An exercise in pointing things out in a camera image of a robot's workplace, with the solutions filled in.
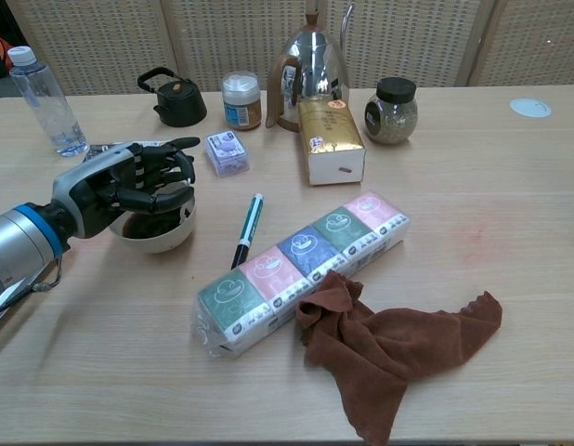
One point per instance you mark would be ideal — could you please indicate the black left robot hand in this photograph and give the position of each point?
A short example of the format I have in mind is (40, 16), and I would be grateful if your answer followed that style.
(92, 195)

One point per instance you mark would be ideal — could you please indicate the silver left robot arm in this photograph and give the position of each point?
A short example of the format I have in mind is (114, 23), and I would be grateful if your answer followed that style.
(17, 246)

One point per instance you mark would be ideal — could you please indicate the dark object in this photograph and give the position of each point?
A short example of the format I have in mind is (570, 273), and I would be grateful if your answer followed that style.
(147, 227)

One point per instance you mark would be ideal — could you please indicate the cream ceramic bowl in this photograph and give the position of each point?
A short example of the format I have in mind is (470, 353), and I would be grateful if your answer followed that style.
(161, 244)

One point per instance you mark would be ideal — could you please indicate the gold rectangular box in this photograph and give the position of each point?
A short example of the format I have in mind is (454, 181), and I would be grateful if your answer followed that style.
(331, 135)

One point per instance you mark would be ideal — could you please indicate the blue blister pack card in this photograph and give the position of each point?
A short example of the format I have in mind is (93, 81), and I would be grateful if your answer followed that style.
(101, 149)

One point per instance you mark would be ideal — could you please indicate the clear plastic water bottle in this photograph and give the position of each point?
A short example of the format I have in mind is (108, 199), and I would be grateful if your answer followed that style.
(45, 102)

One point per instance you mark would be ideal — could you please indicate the black cast iron teapot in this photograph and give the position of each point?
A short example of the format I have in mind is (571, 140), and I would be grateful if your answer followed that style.
(180, 104)

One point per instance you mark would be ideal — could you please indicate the small clear plastic box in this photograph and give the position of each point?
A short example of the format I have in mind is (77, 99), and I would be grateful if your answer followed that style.
(226, 151)

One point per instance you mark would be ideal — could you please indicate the stainless steel tray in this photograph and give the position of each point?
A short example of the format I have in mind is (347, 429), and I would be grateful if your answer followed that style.
(3, 310)

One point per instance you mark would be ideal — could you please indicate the woven rattan screen panel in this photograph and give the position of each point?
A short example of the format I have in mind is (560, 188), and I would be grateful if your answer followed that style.
(408, 42)
(96, 42)
(533, 42)

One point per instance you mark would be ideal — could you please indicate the green white marker pen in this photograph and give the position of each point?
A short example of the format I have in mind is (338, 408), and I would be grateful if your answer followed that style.
(250, 223)

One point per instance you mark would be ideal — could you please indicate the white lidded spread jar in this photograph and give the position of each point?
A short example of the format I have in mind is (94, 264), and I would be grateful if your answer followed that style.
(241, 104)

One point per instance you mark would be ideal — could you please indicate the multicolour tissue packet bundle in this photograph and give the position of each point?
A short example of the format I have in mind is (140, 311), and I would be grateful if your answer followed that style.
(277, 269)

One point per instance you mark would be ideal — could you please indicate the stainless steel gooseneck kettle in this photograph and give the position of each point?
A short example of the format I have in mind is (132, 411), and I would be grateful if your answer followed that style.
(315, 69)

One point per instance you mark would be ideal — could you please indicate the black lidded glass jar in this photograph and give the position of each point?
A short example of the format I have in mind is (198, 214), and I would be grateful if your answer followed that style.
(391, 116)

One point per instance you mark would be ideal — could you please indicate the brown microfibre cloth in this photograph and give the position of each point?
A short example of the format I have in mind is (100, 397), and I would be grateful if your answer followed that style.
(384, 344)

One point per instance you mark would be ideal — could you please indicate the white round table grommet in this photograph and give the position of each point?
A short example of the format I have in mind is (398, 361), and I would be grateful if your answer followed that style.
(530, 108)

